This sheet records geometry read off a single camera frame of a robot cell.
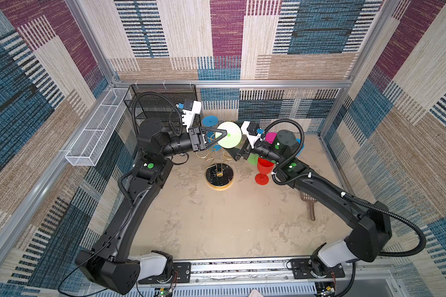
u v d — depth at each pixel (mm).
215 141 536
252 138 567
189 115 513
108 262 370
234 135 528
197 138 482
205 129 526
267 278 728
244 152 592
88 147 913
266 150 596
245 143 596
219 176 1008
